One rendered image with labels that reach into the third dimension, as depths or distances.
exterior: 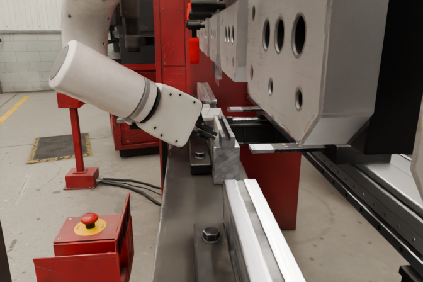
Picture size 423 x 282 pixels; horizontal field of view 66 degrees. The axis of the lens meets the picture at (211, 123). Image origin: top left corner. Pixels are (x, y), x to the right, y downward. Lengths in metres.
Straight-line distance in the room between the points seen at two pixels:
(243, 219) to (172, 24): 1.45
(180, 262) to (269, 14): 0.44
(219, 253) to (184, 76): 1.40
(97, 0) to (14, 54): 7.65
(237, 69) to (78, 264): 0.54
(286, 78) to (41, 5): 7.96
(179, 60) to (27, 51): 6.49
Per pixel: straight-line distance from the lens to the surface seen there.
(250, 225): 0.47
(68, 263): 0.75
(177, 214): 0.69
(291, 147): 0.67
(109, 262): 0.73
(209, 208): 0.70
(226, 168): 0.78
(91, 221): 0.84
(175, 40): 1.82
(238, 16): 0.32
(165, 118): 0.61
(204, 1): 0.41
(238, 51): 0.32
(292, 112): 0.16
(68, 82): 0.53
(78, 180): 2.91
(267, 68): 0.20
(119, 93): 0.55
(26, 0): 8.11
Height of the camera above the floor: 1.22
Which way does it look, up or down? 15 degrees down
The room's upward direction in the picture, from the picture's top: straight up
